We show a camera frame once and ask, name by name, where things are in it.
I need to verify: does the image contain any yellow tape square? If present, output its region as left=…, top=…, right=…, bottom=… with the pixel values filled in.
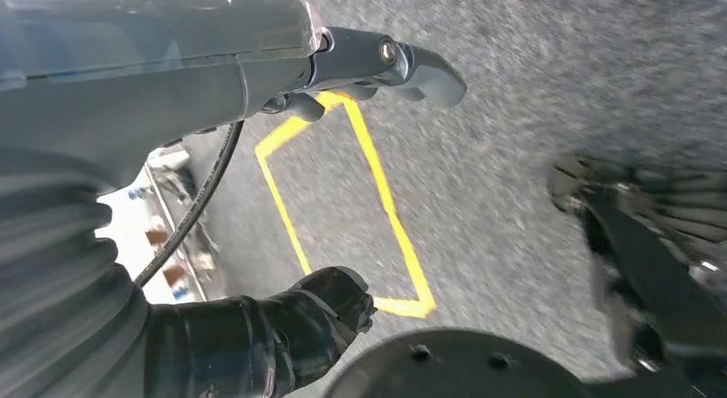
left=254, top=91, right=437, bottom=320

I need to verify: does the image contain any black robot left foot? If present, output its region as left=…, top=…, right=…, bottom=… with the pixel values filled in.
left=546, top=152, right=727, bottom=381

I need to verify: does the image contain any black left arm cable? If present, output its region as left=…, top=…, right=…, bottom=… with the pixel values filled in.
left=135, top=119, right=245, bottom=288

